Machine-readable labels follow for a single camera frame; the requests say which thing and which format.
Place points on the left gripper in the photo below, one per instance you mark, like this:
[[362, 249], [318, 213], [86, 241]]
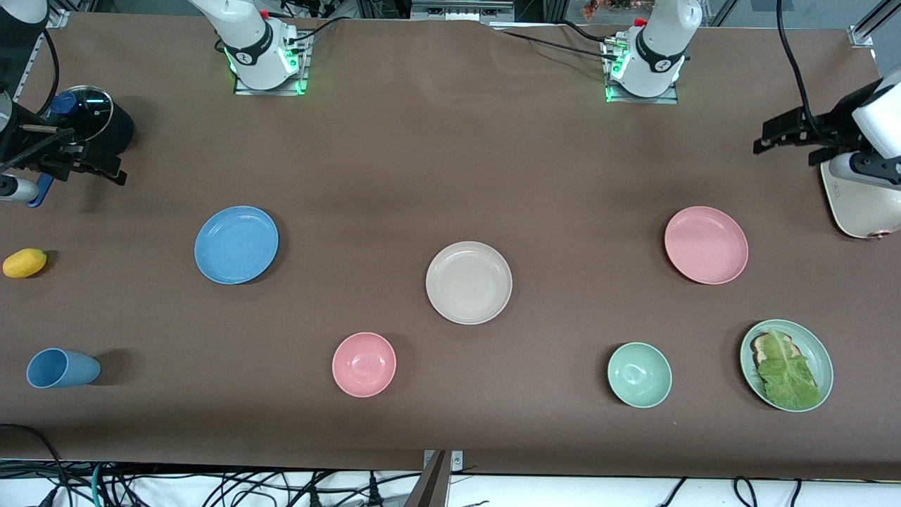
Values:
[[833, 128]]

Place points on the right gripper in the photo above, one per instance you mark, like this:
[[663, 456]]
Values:
[[22, 149]]

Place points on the pink plate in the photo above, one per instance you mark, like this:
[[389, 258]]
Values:
[[706, 245]]

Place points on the blue plate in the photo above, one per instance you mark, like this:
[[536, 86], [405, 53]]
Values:
[[236, 245]]

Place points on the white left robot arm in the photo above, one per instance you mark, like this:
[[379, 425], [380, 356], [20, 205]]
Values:
[[654, 49]]

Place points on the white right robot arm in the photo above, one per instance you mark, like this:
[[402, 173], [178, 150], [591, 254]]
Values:
[[253, 49]]

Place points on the black pot with lid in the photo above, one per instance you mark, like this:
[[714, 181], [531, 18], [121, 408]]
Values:
[[91, 113]]

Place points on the beige toaster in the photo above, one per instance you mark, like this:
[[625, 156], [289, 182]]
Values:
[[859, 211]]

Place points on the yellow lemon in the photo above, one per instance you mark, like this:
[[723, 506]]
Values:
[[24, 263]]

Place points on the blue cup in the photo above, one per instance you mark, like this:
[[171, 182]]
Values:
[[63, 368]]

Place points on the toast slice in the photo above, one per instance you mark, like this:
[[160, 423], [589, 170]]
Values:
[[759, 345]]

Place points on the green plate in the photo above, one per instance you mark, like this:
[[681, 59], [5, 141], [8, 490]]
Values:
[[820, 352]]

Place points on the green lettuce leaf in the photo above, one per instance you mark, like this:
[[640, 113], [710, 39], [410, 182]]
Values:
[[788, 373]]

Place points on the small green bowl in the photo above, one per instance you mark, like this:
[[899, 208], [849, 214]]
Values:
[[639, 374]]

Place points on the brown table cover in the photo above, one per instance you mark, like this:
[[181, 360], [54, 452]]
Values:
[[422, 176]]

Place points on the small pink bowl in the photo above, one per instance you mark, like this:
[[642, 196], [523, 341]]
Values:
[[364, 365]]

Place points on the beige plate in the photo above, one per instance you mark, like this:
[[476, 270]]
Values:
[[469, 283]]

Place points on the grey power strip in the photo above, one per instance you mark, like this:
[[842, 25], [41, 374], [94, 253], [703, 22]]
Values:
[[457, 10]]

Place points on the aluminium frame profile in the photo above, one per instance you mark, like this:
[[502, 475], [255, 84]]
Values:
[[862, 34], [56, 20]]

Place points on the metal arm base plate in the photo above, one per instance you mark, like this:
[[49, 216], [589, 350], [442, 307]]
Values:
[[271, 92], [644, 101]]

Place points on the silver metal bracket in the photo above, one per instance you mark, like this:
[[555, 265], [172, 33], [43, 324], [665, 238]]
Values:
[[457, 461]]

